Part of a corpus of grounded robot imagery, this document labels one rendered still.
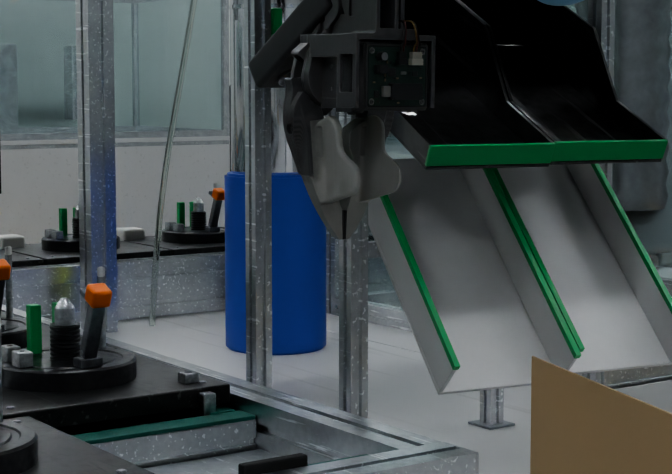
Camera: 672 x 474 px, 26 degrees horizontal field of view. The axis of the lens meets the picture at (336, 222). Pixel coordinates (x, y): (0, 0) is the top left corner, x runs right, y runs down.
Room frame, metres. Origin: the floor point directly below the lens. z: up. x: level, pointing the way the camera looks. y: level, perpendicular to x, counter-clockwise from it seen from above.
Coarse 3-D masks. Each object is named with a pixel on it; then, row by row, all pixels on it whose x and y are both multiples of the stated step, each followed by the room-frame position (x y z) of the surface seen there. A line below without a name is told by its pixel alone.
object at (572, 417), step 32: (544, 384) 0.79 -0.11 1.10; (576, 384) 0.75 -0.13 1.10; (544, 416) 0.79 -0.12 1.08; (576, 416) 0.75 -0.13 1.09; (608, 416) 0.72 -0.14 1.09; (640, 416) 0.69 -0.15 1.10; (544, 448) 0.79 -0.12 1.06; (576, 448) 0.75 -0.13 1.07; (608, 448) 0.72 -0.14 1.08; (640, 448) 0.69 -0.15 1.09
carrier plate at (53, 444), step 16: (48, 432) 1.21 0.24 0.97; (64, 432) 1.21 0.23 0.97; (48, 448) 1.15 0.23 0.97; (64, 448) 1.15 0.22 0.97; (80, 448) 1.15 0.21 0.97; (96, 448) 1.15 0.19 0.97; (48, 464) 1.10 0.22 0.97; (64, 464) 1.10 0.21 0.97; (80, 464) 1.10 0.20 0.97; (96, 464) 1.10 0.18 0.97; (112, 464) 1.10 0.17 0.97; (128, 464) 1.10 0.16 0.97
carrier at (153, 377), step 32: (32, 320) 1.46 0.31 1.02; (64, 320) 1.43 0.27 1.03; (32, 352) 1.39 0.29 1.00; (64, 352) 1.42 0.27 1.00; (128, 352) 1.47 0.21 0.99; (32, 384) 1.37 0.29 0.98; (64, 384) 1.37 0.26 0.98; (96, 384) 1.38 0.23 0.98; (128, 384) 1.40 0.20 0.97; (160, 384) 1.40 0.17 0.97; (192, 384) 1.40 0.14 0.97; (224, 384) 1.41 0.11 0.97; (32, 416) 1.29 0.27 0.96; (64, 416) 1.31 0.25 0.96; (96, 416) 1.32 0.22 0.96; (128, 416) 1.34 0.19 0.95
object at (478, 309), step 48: (432, 192) 1.46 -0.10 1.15; (480, 192) 1.45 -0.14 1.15; (384, 240) 1.37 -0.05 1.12; (432, 240) 1.41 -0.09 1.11; (480, 240) 1.43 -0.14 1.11; (432, 288) 1.36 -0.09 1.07; (480, 288) 1.38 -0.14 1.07; (528, 288) 1.37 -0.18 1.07; (432, 336) 1.28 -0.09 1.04; (480, 336) 1.33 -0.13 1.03; (528, 336) 1.35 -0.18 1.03; (480, 384) 1.29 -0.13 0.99; (528, 384) 1.31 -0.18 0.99
